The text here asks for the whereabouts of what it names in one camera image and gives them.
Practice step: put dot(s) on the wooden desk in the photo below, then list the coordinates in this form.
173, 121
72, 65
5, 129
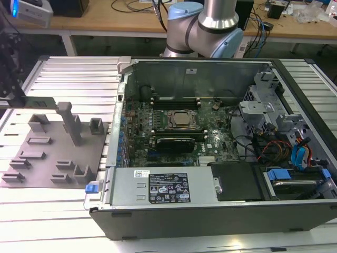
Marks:
118, 21

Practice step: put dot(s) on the metal CPU socket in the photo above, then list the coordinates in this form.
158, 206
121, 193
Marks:
169, 120

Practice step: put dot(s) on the silver CPU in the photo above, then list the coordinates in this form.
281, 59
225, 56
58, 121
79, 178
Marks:
181, 118

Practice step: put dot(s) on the blue case latch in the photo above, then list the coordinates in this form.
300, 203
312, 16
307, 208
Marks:
91, 189

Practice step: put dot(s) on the small black box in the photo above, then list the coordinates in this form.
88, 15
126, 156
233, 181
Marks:
275, 11

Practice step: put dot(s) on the tall black device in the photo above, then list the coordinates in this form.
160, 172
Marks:
247, 13

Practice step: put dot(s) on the large black box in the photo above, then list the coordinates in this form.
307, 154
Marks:
71, 8

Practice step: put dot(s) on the green RAM stick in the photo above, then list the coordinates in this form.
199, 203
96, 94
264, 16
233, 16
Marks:
40, 102

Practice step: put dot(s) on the silver metal disk bay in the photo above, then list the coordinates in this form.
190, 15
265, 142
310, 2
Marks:
259, 105

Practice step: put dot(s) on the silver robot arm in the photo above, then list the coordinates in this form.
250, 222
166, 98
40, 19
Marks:
200, 29

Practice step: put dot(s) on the grey parts rack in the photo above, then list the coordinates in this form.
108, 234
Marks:
52, 147

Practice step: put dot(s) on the black RAM slot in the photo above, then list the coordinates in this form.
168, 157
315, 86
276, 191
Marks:
175, 101
179, 131
175, 104
175, 98
179, 136
175, 107

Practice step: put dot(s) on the black graphics card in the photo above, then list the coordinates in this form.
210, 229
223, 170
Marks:
175, 145

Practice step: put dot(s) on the round coin cell battery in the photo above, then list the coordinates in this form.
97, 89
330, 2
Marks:
216, 107

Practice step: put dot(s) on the silver power supply unit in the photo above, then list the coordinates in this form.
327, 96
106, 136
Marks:
126, 187

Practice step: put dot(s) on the green motherboard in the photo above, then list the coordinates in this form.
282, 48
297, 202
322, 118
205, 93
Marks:
213, 126

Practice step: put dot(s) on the black plastic air shroud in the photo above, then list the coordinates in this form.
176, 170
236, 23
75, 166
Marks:
237, 182

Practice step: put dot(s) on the hard disk in blue carrier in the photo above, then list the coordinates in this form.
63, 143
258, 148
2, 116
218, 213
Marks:
295, 182

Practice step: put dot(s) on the clear plastic bags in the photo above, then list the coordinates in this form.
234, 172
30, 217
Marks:
312, 11

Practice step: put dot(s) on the black and silver PC case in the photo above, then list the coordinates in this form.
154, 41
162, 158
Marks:
184, 224

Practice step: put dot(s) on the silver chipset heat sink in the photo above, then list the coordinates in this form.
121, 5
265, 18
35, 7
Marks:
206, 160

